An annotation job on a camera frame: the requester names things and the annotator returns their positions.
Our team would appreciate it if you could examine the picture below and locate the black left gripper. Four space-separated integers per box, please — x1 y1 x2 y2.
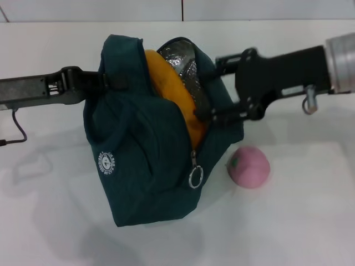
0 65 130 110

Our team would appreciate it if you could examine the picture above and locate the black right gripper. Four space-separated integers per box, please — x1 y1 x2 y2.
193 45 336 126

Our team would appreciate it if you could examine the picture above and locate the yellow banana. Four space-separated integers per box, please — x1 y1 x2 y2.
144 49 209 152

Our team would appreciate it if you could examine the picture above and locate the dark teal lunch bag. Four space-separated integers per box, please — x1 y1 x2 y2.
83 34 245 225

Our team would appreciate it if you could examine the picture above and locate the pink toy peach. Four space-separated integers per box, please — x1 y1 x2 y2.
226 146 271 189

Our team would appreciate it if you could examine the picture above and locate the silver zipper pull ring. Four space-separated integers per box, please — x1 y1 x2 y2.
189 165 205 190

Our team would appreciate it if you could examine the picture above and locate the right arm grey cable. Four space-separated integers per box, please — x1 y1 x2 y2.
301 84 319 115

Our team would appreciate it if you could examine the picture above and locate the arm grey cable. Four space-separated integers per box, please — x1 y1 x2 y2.
0 109 28 146
301 84 319 115

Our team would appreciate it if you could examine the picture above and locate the left arm grey cable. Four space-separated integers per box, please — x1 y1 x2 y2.
0 109 28 146

